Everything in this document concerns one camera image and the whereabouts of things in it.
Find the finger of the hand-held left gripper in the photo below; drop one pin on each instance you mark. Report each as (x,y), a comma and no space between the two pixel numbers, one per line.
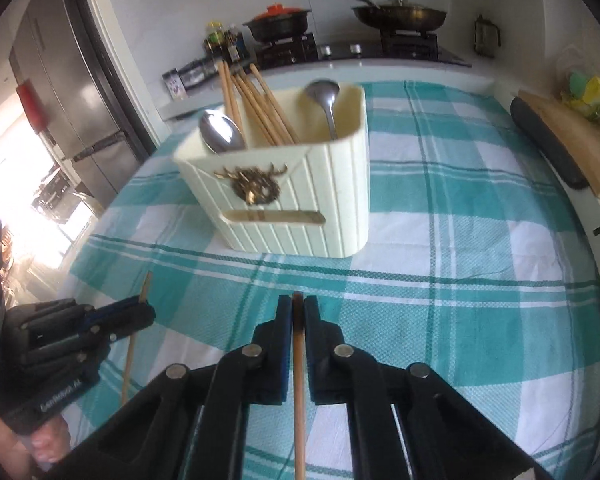
(115,310)
(132,322)

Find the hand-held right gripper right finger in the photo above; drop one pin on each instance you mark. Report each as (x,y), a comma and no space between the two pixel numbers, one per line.
(314,375)

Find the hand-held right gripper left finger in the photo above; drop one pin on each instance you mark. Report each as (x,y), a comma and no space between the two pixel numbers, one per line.
(282,375)

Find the cream ribbed utensil holder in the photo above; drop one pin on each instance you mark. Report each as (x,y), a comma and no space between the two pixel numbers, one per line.
(300,195)

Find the person's left hand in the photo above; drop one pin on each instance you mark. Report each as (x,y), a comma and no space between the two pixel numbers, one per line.
(45,442)

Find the teal plaid tablecloth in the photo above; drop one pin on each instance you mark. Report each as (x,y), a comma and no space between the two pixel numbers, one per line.
(455,270)

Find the red fridge sticker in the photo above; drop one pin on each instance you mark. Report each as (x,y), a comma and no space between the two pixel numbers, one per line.
(32,107)

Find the steel refrigerator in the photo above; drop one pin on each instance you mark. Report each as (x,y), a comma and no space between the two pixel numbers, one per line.
(65,85)

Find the sauce bottles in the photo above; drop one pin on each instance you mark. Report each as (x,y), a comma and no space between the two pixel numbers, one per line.
(222,40)

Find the black gas stove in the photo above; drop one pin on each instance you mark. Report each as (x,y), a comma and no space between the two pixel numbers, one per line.
(370,50)

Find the black pot with orange lid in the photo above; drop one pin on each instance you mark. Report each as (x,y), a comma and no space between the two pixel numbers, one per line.
(277,22)

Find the black padded case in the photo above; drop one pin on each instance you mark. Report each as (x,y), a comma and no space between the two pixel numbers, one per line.
(547,140)

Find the wooden cutting board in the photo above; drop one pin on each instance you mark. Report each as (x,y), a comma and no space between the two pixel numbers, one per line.
(575,145)

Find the frying pan with glass lid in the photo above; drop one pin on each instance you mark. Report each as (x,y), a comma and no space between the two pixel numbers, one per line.
(405,15)

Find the dark kettle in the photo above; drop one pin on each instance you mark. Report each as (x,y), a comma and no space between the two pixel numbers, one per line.
(486,35)

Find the yellow green plastic bag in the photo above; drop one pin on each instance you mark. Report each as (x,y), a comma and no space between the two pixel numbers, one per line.
(592,92)

